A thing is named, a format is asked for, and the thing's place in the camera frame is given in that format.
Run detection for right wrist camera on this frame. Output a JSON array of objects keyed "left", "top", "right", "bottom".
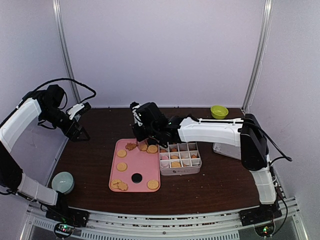
[{"left": 129, "top": 101, "right": 143, "bottom": 127}]

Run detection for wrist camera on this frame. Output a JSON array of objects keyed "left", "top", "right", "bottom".
[
  {"left": 66, "top": 102, "right": 92, "bottom": 120},
  {"left": 129, "top": 101, "right": 143, "bottom": 127}
]

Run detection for black sandwich cookie lower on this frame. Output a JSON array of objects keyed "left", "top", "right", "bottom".
[{"left": 131, "top": 173, "right": 143, "bottom": 184}]

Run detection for brown leaf shaped cookie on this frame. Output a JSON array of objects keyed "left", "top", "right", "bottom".
[{"left": 125, "top": 142, "right": 137, "bottom": 151}]

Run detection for left frame post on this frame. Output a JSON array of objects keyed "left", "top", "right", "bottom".
[{"left": 51, "top": 0, "right": 84, "bottom": 106}]

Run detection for frame post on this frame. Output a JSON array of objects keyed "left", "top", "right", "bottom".
[
  {"left": 51, "top": 0, "right": 84, "bottom": 106},
  {"left": 241, "top": 0, "right": 274, "bottom": 113}
]

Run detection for round cookie red mark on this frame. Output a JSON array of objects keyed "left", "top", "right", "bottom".
[{"left": 110, "top": 179, "right": 122, "bottom": 189}]

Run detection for green plastic bowl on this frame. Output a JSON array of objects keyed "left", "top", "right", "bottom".
[{"left": 210, "top": 105, "right": 229, "bottom": 120}]

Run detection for pink round cookie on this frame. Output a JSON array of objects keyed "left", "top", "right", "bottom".
[{"left": 161, "top": 155, "right": 170, "bottom": 160}]

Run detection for white divided cookie tin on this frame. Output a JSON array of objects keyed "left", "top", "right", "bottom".
[{"left": 159, "top": 142, "right": 202, "bottom": 176}]

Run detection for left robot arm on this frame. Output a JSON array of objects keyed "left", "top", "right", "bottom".
[{"left": 0, "top": 84, "right": 91, "bottom": 222}]

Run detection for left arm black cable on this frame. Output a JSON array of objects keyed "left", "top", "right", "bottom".
[{"left": 27, "top": 77, "right": 97, "bottom": 106}]

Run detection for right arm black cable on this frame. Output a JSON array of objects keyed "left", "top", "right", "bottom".
[{"left": 249, "top": 123, "right": 293, "bottom": 166}]

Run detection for right frame post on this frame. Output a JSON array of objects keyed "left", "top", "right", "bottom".
[{"left": 241, "top": 0, "right": 274, "bottom": 113}]

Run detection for metal serving tongs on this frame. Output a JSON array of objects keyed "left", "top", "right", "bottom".
[{"left": 136, "top": 140, "right": 141, "bottom": 148}]

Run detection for large round tan cookie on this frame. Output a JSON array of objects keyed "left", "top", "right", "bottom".
[{"left": 171, "top": 161, "right": 182, "bottom": 168}]

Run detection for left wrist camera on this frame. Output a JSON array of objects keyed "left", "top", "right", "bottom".
[{"left": 66, "top": 102, "right": 92, "bottom": 120}]

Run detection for pink plastic tray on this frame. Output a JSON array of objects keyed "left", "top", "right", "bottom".
[{"left": 108, "top": 138, "right": 161, "bottom": 193}]

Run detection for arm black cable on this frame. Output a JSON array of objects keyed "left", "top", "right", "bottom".
[
  {"left": 27, "top": 77, "right": 97, "bottom": 106},
  {"left": 249, "top": 123, "right": 293, "bottom": 166}
]

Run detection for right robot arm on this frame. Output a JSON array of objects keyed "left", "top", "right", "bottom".
[{"left": 130, "top": 102, "right": 277, "bottom": 221}]

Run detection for round tan cookie bottom right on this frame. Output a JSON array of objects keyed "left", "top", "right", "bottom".
[{"left": 147, "top": 179, "right": 160, "bottom": 190}]

